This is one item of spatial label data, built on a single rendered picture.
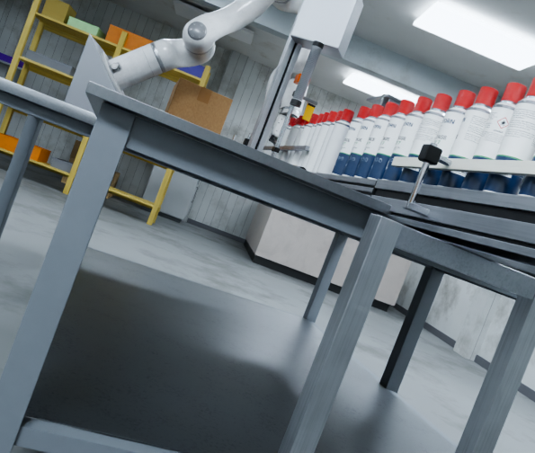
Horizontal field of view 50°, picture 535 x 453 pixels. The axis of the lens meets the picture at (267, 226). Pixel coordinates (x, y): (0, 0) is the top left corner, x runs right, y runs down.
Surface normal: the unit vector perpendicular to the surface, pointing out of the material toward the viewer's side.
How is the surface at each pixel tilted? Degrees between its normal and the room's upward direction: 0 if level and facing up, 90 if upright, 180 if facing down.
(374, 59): 90
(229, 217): 90
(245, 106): 90
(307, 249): 90
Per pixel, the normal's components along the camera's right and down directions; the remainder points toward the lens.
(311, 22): -0.29, -0.08
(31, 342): 0.26, 0.13
